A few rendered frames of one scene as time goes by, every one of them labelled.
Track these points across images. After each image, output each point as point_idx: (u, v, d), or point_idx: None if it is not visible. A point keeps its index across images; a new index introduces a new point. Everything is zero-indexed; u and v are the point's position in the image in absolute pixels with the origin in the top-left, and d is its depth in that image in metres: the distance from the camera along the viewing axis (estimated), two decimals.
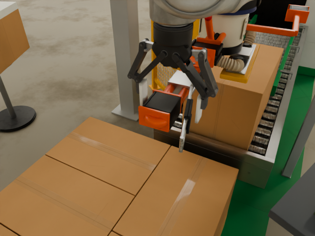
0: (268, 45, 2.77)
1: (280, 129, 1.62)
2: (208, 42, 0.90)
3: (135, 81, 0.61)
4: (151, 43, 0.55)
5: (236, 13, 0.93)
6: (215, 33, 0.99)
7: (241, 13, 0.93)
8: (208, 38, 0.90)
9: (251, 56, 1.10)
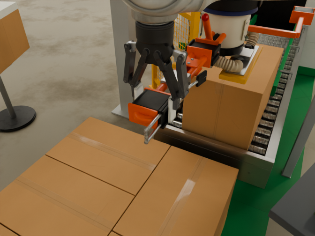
0: (268, 45, 2.77)
1: (280, 129, 1.62)
2: (206, 43, 0.91)
3: (131, 86, 0.63)
4: (135, 42, 0.57)
5: (238, 14, 0.93)
6: (215, 34, 1.00)
7: (242, 14, 0.94)
8: (206, 38, 0.91)
9: (252, 57, 1.10)
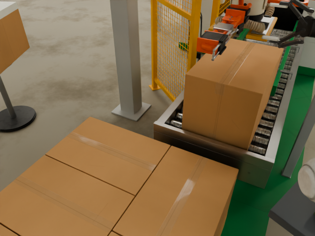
0: (268, 45, 2.77)
1: (280, 129, 1.62)
2: (239, 8, 1.22)
3: (278, 41, 1.18)
4: (304, 37, 1.12)
5: None
6: (243, 3, 1.31)
7: None
8: (239, 4, 1.22)
9: (270, 24, 1.41)
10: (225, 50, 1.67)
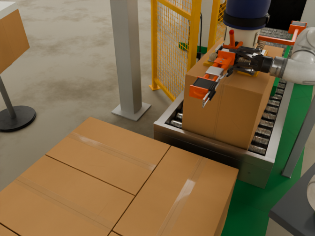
0: (268, 45, 2.77)
1: (280, 129, 1.62)
2: (230, 48, 1.34)
3: None
4: (256, 70, 1.29)
5: (252, 29, 1.36)
6: (236, 42, 1.43)
7: (255, 28, 1.37)
8: (231, 45, 1.34)
9: None
10: None
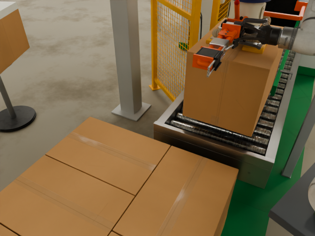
0: None
1: (280, 129, 1.62)
2: None
3: (239, 37, 1.25)
4: (263, 44, 1.21)
5: (258, 2, 1.28)
6: (240, 17, 1.35)
7: (261, 1, 1.28)
8: (236, 18, 1.26)
9: None
10: None
